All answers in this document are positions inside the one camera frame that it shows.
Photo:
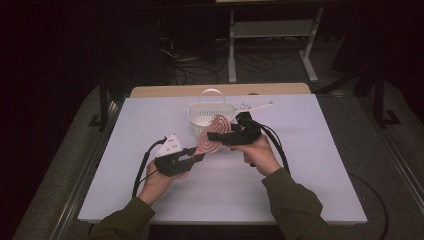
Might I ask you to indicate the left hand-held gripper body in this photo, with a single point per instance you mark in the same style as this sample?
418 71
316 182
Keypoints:
168 160

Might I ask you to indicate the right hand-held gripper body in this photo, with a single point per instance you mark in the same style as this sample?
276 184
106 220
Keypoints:
246 131

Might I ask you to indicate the pink hairbrush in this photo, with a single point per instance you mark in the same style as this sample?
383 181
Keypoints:
215 135

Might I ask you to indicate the white plastic basket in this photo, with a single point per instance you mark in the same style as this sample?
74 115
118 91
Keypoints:
205 111

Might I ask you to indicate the person's left hand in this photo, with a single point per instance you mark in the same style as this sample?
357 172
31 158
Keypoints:
158 185

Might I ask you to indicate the person's right hand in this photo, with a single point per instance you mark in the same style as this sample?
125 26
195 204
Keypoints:
261 156

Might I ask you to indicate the wooden table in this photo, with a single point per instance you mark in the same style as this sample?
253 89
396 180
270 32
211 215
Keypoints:
160 90

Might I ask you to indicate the white board table cover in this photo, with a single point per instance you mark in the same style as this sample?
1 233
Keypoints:
316 150

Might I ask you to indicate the black metal stand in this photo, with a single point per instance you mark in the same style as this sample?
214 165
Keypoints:
103 106
380 106

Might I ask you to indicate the metal floor rail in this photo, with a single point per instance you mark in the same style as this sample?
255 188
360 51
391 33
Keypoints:
396 156
83 173

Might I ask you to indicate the white metal desk frame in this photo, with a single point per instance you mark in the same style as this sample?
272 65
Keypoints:
273 29

